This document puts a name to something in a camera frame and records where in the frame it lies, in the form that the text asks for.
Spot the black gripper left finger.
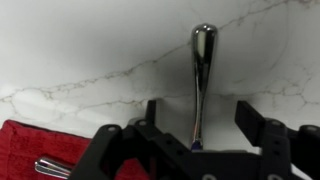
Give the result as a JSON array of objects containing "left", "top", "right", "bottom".
[{"left": 70, "top": 99, "right": 198, "bottom": 180}]

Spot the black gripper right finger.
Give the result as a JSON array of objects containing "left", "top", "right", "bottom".
[{"left": 234, "top": 100, "right": 320, "bottom": 180}]

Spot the silver dinner knife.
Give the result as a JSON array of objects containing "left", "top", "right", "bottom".
[
  {"left": 34, "top": 156, "right": 74, "bottom": 180},
  {"left": 190, "top": 22, "right": 220, "bottom": 154}
]

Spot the red towel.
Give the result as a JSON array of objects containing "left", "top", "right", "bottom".
[{"left": 0, "top": 119, "right": 155, "bottom": 180}]

